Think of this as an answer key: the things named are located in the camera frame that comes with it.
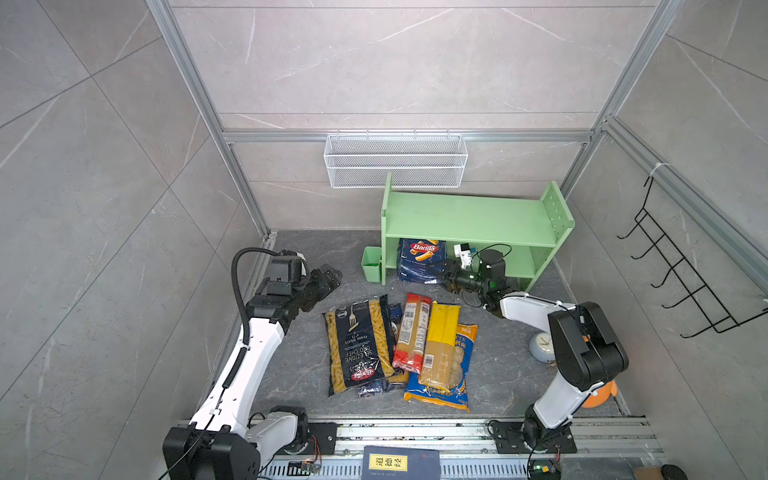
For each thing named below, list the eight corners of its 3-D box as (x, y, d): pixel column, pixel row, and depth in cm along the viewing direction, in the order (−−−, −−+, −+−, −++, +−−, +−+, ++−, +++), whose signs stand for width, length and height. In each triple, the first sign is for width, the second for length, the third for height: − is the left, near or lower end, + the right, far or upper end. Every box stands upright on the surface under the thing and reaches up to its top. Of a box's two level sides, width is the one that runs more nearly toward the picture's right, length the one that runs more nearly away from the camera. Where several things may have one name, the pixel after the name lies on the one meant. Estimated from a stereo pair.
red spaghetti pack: (391, 374, 86) (391, 364, 80) (406, 300, 102) (407, 287, 96) (420, 380, 85) (422, 371, 78) (430, 305, 101) (433, 292, 94)
